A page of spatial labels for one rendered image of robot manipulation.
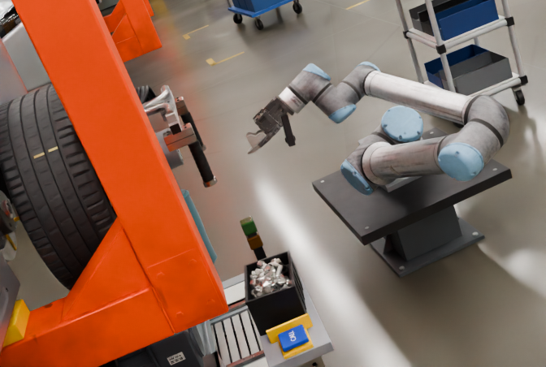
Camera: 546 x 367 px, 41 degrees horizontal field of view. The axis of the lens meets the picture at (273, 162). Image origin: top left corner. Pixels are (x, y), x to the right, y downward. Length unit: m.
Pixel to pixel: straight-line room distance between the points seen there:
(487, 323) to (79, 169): 1.39
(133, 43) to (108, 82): 4.25
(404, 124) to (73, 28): 1.31
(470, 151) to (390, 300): 0.89
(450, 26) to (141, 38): 2.96
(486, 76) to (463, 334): 1.76
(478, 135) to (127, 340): 1.11
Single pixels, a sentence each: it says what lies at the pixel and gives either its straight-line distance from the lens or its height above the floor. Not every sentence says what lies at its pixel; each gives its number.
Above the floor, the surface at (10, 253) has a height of 0.72.
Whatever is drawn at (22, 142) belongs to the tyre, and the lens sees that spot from 2.19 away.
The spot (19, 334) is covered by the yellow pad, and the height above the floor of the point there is 0.70.
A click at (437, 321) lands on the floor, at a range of 2.61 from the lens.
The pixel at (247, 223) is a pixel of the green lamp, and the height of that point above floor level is 0.66.
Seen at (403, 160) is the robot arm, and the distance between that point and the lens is 2.33.
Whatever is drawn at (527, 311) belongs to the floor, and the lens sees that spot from 2.57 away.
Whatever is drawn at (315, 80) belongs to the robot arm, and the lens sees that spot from 2.48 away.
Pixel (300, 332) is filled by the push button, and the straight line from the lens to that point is 1.93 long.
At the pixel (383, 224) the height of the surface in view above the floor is 0.30.
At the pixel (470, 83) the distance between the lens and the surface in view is 3.91.
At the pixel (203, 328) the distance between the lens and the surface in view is 2.77.
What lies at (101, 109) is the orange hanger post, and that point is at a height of 1.17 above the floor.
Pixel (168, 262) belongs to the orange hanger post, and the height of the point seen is 0.73.
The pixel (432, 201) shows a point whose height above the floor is 0.30.
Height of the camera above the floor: 1.57
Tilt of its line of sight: 21 degrees down
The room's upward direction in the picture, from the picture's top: 21 degrees counter-clockwise
